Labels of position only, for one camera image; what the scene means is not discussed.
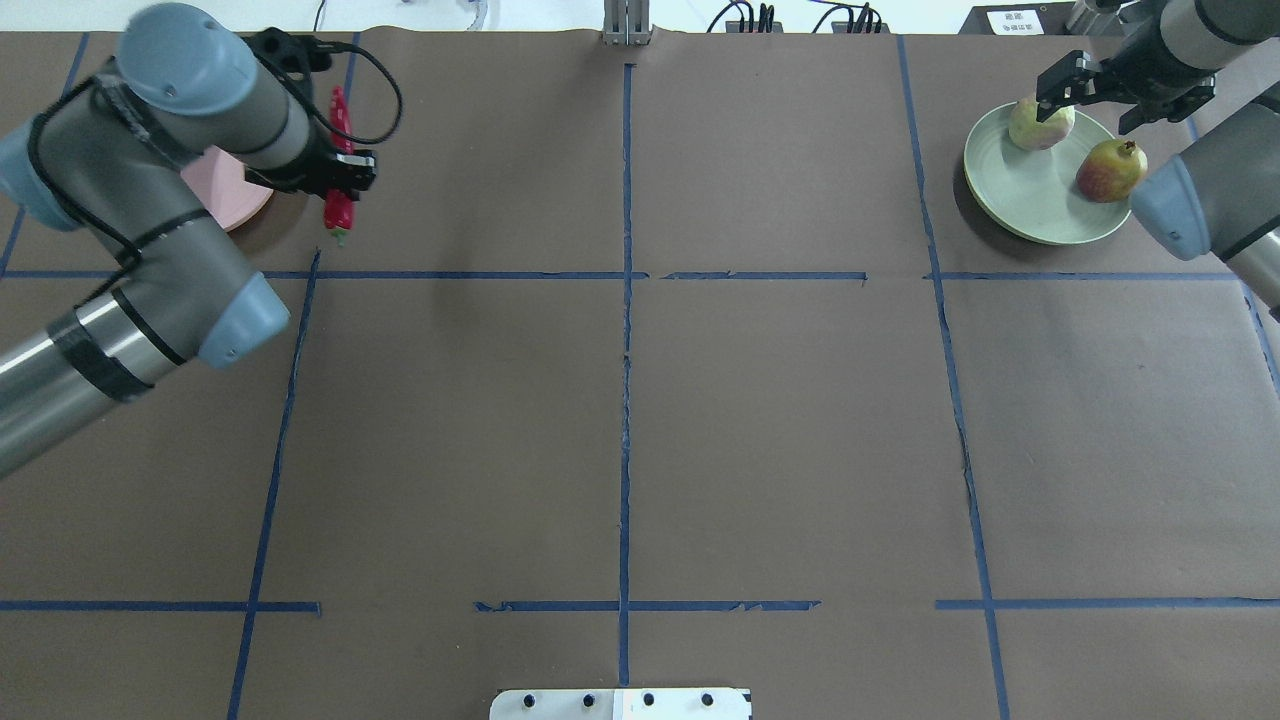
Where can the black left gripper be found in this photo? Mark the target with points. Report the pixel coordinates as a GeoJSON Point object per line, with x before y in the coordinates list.
{"type": "Point", "coordinates": [316, 172]}

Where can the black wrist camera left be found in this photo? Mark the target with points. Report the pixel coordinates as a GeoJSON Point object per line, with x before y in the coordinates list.
{"type": "Point", "coordinates": [295, 54]}

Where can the light green plate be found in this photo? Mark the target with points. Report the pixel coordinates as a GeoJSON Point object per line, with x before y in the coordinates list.
{"type": "Point", "coordinates": [1033, 193]}

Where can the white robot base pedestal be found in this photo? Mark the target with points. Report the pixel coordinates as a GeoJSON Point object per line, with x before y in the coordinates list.
{"type": "Point", "coordinates": [624, 703]}

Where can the pink peach fruit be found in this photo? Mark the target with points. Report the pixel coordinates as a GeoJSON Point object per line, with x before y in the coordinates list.
{"type": "Point", "coordinates": [1029, 133]}

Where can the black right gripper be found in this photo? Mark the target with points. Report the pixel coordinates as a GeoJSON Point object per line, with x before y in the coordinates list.
{"type": "Point", "coordinates": [1137, 80]}

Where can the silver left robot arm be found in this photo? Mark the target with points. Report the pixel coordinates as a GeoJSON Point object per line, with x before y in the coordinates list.
{"type": "Point", "coordinates": [107, 157]}

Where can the white label sign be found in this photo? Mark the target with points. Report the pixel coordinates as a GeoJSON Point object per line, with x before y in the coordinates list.
{"type": "Point", "coordinates": [1017, 21]}

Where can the light pink plate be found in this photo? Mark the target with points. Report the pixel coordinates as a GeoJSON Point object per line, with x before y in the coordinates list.
{"type": "Point", "coordinates": [217, 179]}

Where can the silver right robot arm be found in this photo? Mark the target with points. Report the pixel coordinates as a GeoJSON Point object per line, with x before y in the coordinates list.
{"type": "Point", "coordinates": [1219, 196]}

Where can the aluminium frame post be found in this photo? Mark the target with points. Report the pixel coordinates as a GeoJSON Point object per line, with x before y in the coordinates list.
{"type": "Point", "coordinates": [627, 23]}

